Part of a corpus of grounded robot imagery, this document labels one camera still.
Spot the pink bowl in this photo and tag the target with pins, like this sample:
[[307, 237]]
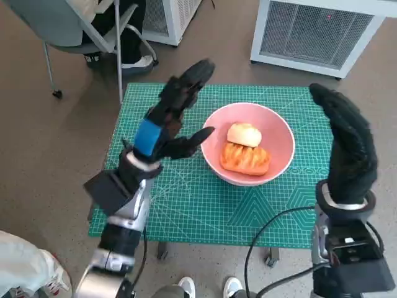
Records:
[[276, 136]]

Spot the green cutting mat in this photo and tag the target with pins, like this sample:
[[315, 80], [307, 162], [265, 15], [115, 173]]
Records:
[[192, 211]]

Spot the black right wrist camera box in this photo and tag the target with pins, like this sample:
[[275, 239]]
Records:
[[350, 276]]

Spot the person in white clothing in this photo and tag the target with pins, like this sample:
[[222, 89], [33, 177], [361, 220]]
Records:
[[21, 260]]

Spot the table leg with caster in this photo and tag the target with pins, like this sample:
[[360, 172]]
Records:
[[162, 251], [271, 256]]

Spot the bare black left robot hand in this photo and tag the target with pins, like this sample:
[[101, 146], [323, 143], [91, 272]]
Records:
[[167, 124]]

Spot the white shoe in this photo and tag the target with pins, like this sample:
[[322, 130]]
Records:
[[187, 285], [232, 285]]

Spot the round pale toy bun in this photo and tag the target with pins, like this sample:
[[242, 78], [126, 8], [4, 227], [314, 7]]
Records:
[[245, 135]]

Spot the grey office chair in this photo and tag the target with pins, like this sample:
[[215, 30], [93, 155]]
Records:
[[37, 28]]

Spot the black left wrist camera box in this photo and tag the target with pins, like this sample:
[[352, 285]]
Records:
[[108, 192]]

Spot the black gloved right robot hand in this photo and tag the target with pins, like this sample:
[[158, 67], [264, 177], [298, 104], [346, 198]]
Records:
[[352, 155]]

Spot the seated person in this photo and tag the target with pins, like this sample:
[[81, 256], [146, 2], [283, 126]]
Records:
[[131, 40]]

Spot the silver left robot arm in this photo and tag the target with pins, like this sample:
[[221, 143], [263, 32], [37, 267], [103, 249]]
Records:
[[133, 211]]

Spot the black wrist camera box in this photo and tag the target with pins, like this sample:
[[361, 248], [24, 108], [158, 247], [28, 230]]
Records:
[[108, 192], [350, 276]]

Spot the large white mesh cabinet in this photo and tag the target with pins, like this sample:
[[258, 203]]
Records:
[[310, 34]]

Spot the small white mesh cabinet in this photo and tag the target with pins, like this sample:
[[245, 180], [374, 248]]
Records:
[[175, 18]]

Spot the striped rectangular toy bread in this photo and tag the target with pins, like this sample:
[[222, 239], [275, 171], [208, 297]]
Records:
[[248, 161]]

